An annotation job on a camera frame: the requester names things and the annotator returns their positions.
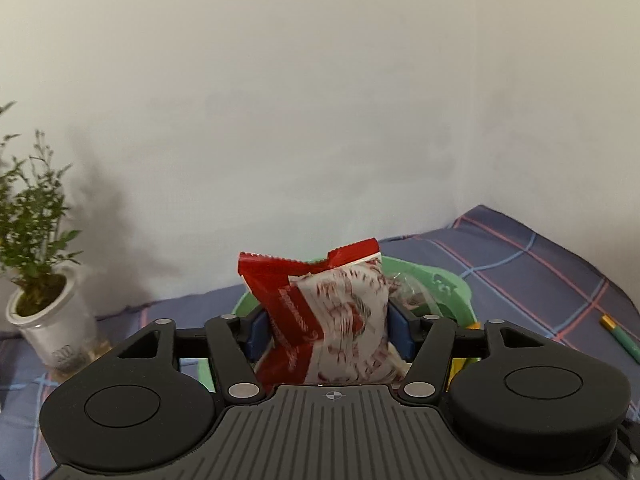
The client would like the clear plastic bag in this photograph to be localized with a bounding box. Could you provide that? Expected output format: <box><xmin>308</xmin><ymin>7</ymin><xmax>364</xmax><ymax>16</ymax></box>
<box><xmin>385</xmin><ymin>270</ymin><xmax>443</xmax><ymax>317</ymax></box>

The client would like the green plastic bowl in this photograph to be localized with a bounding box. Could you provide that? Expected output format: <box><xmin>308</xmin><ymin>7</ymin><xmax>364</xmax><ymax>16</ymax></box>
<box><xmin>197</xmin><ymin>256</ymin><xmax>481</xmax><ymax>396</ymax></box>

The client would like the green pen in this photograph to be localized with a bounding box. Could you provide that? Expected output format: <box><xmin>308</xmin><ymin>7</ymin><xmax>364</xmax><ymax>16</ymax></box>
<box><xmin>599</xmin><ymin>314</ymin><xmax>640</xmax><ymax>364</ymax></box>

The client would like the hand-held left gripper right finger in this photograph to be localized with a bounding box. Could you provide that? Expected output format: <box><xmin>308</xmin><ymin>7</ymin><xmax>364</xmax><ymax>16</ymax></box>
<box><xmin>387</xmin><ymin>302</ymin><xmax>551</xmax><ymax>405</ymax></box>

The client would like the potted plant in white jar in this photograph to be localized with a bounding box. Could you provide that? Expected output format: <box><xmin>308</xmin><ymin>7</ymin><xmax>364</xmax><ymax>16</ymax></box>
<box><xmin>0</xmin><ymin>130</ymin><xmax>99</xmax><ymax>367</ymax></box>

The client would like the red and white snack bag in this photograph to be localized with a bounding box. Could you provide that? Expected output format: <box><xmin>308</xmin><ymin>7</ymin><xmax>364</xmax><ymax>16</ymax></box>
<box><xmin>236</xmin><ymin>237</ymin><xmax>406</xmax><ymax>386</ymax></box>

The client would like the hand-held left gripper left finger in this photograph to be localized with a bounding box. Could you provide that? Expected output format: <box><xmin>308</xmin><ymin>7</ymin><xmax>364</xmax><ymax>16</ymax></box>
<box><xmin>117</xmin><ymin>309</ymin><xmax>274</xmax><ymax>405</ymax></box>

